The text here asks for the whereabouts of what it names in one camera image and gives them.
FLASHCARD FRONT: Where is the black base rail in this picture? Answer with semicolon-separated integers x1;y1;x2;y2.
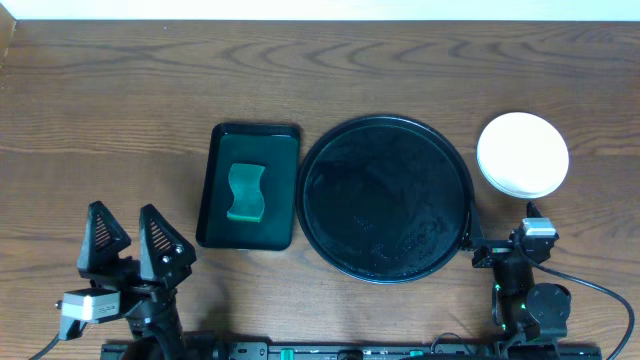
99;339;604;360

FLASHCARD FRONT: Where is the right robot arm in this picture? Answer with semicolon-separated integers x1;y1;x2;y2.
461;202;571;359

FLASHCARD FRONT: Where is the green sponge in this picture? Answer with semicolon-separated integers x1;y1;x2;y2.
227;163;265;222

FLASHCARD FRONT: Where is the mint plate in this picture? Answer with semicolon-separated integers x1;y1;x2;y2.
480;164;555;199
483;172;548;199

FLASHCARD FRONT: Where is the black round tray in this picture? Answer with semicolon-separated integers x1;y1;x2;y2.
296;115;475;284

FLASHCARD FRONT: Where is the white plate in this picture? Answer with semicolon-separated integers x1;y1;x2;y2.
476;112;570;195

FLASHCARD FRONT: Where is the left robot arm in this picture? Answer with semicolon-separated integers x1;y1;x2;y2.
77;201;196;359

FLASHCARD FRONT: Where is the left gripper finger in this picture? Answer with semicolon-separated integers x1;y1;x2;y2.
77;201;131;272
139;204;196;281

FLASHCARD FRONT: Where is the black rectangular tray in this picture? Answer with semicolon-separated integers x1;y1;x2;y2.
196;123;300;251

